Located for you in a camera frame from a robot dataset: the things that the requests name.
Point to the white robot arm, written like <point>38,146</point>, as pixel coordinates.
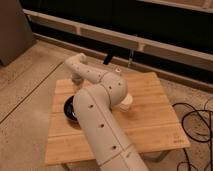
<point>92,105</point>

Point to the black bowl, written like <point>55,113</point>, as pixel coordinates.
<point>69,109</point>

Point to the wooden board table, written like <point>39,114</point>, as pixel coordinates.
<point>151,122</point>

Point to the white cup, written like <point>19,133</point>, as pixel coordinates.
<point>125,105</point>

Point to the black table leg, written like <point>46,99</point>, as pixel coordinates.
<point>108,59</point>

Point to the grey cabinet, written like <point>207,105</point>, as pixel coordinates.
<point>16,36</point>

